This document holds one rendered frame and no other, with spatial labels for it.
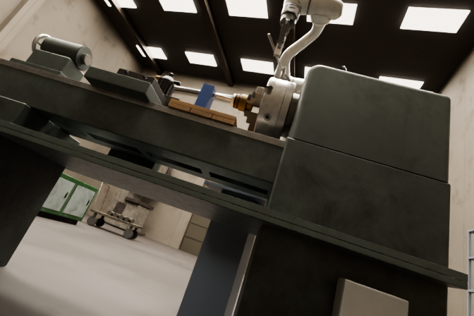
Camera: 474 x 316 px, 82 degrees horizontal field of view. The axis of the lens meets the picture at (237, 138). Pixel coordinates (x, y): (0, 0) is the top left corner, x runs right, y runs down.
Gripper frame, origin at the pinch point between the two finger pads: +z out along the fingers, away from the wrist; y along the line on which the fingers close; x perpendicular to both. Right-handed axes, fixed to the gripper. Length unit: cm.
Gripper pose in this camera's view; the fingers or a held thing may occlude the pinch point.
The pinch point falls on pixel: (278, 49)
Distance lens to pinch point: 136.0
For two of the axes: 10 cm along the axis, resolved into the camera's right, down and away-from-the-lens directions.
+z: -3.1, 8.8, -3.6
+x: 9.5, 2.8, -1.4
